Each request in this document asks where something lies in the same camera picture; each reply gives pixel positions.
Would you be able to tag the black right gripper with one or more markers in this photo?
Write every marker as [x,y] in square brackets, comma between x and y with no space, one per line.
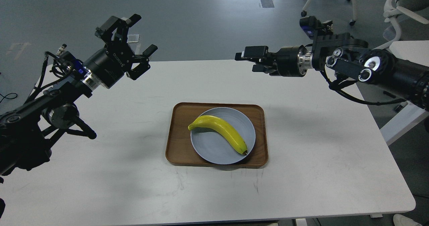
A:
[284,62]

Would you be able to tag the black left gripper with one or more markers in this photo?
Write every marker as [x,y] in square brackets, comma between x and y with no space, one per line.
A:
[116,58]

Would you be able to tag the yellow banana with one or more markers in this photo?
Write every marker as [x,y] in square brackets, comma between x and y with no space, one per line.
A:
[224,129]

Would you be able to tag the light blue plate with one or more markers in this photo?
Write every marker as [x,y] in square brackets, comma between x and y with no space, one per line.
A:
[212,147]

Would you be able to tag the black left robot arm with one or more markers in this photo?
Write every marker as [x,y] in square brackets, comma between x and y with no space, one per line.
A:
[29,132]

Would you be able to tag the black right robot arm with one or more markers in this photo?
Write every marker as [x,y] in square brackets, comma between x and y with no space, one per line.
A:
[343,61]

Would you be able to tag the brown wooden tray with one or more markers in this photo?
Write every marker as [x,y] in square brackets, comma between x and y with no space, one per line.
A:
[179,149]

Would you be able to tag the white side table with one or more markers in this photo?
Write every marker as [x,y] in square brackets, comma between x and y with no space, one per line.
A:
[410,115]

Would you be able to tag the white office chair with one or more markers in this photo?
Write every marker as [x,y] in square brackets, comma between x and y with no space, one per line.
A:
[395,8]

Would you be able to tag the white shoe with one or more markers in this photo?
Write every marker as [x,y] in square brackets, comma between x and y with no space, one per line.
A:
[400,220]

